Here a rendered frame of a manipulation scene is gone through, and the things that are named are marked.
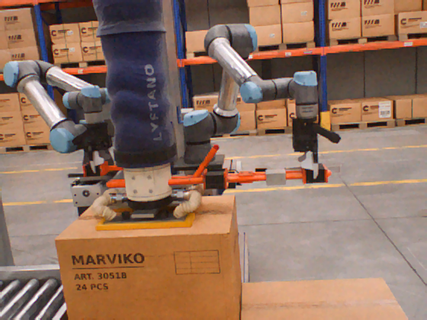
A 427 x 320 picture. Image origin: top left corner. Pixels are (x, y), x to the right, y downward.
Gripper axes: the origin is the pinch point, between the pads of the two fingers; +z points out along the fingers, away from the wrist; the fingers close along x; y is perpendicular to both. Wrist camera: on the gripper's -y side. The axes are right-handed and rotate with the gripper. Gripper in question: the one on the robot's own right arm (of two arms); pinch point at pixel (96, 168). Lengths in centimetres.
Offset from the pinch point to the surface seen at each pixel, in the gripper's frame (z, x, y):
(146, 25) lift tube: -54, -35, 37
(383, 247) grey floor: 107, 144, 160
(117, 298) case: 36, -46, 19
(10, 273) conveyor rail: 49, 2, -51
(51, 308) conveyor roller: 54, -23, -19
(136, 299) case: 37, -46, 26
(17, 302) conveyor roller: 54, -17, -37
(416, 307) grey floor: 108, 60, 156
